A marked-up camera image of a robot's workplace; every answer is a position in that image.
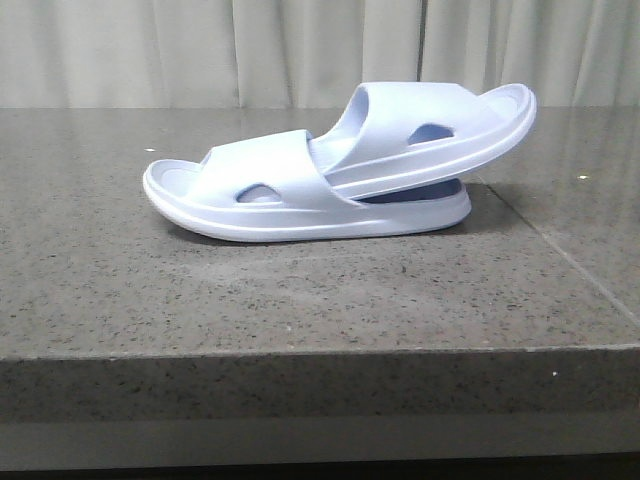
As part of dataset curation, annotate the white pleated curtain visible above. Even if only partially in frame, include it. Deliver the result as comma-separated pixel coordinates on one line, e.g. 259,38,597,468
1,1,639,108

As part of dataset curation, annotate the light blue slipper image-right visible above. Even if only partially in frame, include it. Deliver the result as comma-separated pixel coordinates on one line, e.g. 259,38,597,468
143,130,471,242

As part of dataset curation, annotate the light blue slipper image-left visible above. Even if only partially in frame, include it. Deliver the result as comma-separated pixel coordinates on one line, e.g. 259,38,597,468
308,82,537,199

